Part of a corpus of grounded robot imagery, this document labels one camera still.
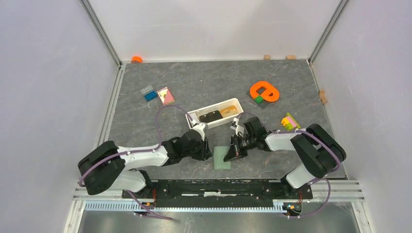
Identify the gold cards in tray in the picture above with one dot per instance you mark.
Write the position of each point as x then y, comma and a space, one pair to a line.
229, 111

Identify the white rectangular tray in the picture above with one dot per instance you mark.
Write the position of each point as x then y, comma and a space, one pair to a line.
218, 106

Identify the curved wooden piece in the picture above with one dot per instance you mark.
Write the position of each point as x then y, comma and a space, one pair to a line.
322, 96

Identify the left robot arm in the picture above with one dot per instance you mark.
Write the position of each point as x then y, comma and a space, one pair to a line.
110, 166

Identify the green card holder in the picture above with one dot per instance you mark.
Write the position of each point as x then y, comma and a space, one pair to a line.
219, 153

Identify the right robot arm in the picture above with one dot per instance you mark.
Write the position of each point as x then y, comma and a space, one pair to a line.
319, 153

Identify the blue grey lego bricks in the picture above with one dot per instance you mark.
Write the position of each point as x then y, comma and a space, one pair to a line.
149, 93

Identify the pink yellow green brick stack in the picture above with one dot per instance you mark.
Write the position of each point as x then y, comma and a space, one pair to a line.
289, 123

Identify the black card in tray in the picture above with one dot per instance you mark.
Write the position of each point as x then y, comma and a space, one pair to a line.
210, 117

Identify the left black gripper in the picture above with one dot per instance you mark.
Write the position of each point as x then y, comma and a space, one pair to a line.
205, 153

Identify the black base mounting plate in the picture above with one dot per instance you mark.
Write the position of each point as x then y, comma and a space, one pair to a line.
221, 193

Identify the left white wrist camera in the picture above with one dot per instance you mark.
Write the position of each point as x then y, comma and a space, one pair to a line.
200, 128

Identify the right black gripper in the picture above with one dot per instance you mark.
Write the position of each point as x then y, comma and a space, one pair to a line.
236, 141

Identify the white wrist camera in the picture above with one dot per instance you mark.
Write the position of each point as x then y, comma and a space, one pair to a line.
200, 128
235, 125

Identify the green lego brick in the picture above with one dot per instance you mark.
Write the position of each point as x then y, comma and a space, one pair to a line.
259, 99

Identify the pink wooden block puzzle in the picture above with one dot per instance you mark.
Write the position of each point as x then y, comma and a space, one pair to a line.
165, 96

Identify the orange tape roll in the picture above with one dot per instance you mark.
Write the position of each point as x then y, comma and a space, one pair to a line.
136, 59

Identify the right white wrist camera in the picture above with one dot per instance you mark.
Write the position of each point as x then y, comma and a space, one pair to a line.
235, 125

